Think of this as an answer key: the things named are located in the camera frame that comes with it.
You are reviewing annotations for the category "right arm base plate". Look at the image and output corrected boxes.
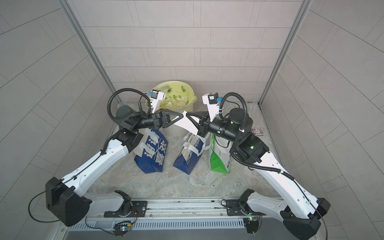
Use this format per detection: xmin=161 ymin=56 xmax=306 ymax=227
xmin=225 ymin=200 xmax=247 ymax=216

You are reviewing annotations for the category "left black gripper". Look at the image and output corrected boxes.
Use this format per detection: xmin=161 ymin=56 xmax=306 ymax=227
xmin=131 ymin=110 xmax=180 ymax=135

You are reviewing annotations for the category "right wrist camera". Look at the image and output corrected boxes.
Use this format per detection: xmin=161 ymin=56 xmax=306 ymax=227
xmin=202 ymin=93 xmax=222 ymax=122

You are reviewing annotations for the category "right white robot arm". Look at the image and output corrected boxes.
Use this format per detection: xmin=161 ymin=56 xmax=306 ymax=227
xmin=181 ymin=92 xmax=331 ymax=240

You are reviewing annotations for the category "controller board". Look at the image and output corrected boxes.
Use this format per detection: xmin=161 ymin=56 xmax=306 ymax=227
xmin=243 ymin=218 xmax=261 ymax=235
xmin=113 ymin=221 xmax=132 ymax=237

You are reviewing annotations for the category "small blue white tote bag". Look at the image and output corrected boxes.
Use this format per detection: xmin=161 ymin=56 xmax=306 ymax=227
xmin=173 ymin=133 xmax=210 ymax=175

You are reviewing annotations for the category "large blue white tote bag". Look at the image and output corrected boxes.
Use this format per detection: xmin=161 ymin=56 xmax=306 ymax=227
xmin=133 ymin=129 xmax=169 ymax=174

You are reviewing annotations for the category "right controller board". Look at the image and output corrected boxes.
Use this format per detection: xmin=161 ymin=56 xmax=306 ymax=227
xmin=243 ymin=218 xmax=261 ymax=235

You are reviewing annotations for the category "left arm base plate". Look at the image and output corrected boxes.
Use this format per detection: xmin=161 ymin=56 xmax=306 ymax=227
xmin=104 ymin=201 xmax=148 ymax=218

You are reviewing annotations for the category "aluminium mounting rail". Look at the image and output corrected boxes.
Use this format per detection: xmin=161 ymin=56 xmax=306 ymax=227
xmin=58 ymin=196 xmax=310 ymax=222

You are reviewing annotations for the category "shredded paper pile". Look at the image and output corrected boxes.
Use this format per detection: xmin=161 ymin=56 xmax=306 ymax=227
xmin=160 ymin=95 xmax=189 ymax=111

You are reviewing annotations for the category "green white tote bag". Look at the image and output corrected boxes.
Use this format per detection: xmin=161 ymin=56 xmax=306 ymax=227
xmin=210 ymin=135 xmax=232 ymax=174

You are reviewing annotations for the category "small printed card box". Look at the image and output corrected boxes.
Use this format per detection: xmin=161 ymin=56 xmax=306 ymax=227
xmin=251 ymin=128 xmax=265 ymax=136

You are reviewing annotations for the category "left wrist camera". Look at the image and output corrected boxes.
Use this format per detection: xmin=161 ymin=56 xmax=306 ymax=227
xmin=148 ymin=90 xmax=166 ymax=114

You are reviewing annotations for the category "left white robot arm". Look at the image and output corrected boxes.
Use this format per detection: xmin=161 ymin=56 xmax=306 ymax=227
xmin=43 ymin=88 xmax=194 ymax=227

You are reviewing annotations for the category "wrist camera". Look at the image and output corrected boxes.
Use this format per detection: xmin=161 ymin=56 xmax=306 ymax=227
xmin=148 ymin=90 xmax=166 ymax=114
xmin=202 ymin=93 xmax=222 ymax=122

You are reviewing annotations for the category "left controller board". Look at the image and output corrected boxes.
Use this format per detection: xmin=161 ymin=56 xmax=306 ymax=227
xmin=113 ymin=221 xmax=132 ymax=237

